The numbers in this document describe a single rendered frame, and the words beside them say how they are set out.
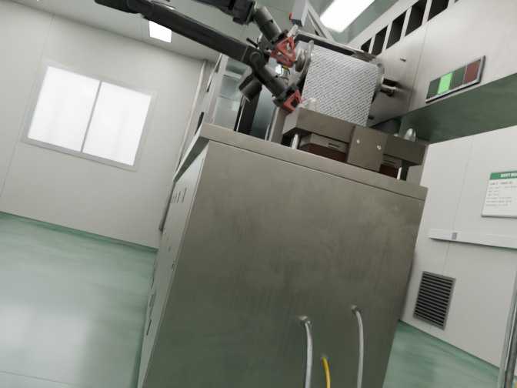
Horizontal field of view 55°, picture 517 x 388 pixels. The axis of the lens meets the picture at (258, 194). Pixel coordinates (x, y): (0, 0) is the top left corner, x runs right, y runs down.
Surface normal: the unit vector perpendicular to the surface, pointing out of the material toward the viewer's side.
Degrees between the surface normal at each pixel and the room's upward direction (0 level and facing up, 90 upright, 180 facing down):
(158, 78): 90
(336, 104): 90
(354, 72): 90
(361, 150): 90
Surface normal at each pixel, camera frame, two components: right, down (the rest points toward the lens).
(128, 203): 0.19, -0.02
